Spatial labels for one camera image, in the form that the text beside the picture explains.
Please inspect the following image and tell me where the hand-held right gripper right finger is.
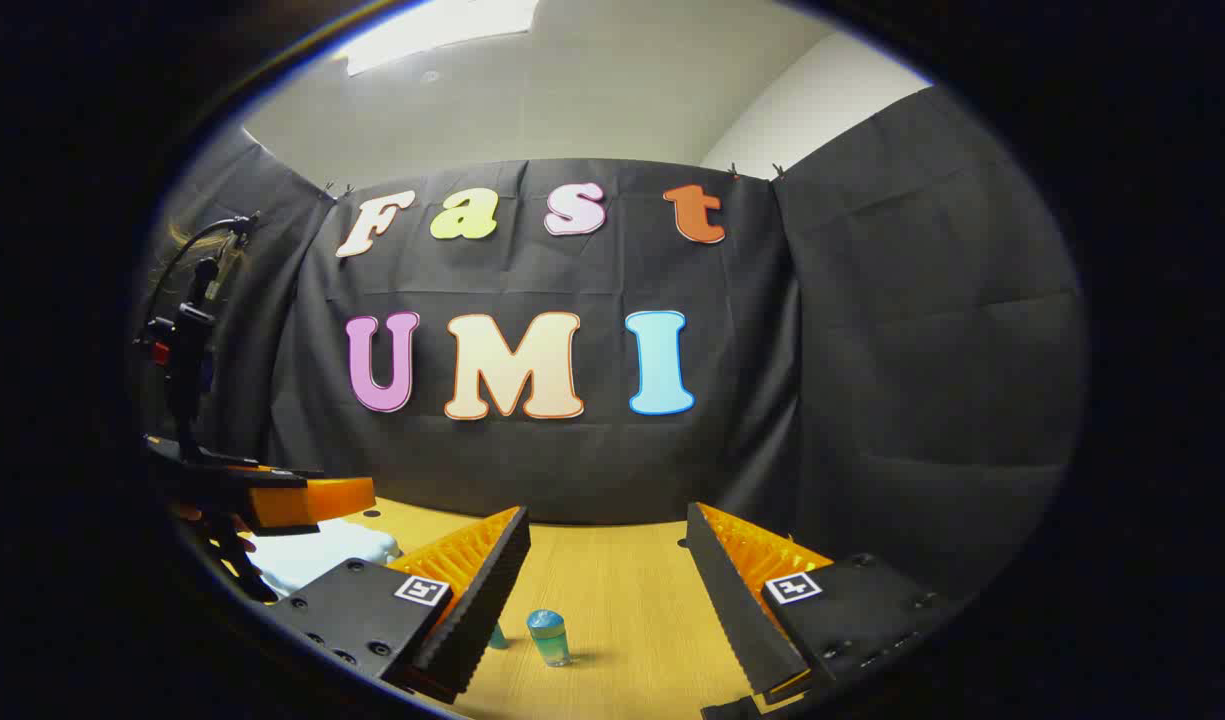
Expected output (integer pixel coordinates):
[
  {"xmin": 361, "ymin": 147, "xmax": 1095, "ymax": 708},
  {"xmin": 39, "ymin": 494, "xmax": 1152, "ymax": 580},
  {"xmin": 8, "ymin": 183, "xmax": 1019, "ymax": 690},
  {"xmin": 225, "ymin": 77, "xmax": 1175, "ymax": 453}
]
[{"xmin": 684, "ymin": 502, "xmax": 963, "ymax": 720}]

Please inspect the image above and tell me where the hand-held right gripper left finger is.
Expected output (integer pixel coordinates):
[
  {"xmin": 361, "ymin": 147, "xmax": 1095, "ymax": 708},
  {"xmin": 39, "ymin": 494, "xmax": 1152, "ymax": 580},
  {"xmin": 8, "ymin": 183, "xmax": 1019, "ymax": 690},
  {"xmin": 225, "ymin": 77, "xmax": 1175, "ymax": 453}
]
[{"xmin": 270, "ymin": 505, "xmax": 531, "ymax": 704}]

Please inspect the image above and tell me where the light blue suitcase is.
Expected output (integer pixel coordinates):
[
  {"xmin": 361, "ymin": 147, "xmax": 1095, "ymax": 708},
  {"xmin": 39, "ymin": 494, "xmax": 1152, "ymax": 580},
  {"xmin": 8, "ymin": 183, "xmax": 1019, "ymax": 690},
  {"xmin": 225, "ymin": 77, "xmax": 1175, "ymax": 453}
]
[{"xmin": 247, "ymin": 518, "xmax": 403, "ymax": 599}]

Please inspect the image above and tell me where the blue cap glass bottle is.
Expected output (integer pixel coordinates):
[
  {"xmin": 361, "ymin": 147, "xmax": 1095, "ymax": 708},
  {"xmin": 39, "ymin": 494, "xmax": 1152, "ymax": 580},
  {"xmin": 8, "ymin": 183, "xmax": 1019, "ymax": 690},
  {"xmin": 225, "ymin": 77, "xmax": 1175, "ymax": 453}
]
[{"xmin": 527, "ymin": 609, "xmax": 573, "ymax": 668}]

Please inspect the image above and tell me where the ceiling light panel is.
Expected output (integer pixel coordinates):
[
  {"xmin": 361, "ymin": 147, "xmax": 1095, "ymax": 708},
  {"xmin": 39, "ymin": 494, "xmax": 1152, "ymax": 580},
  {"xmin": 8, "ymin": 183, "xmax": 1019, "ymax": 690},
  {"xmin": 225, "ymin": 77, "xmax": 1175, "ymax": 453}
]
[{"xmin": 332, "ymin": 0, "xmax": 541, "ymax": 79}]

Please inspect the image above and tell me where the black cable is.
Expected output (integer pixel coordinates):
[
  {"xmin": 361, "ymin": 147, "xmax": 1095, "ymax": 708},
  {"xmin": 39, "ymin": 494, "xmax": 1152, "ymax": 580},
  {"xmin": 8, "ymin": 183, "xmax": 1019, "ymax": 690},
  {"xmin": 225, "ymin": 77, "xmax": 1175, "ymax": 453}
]
[{"xmin": 144, "ymin": 213, "xmax": 261, "ymax": 323}]

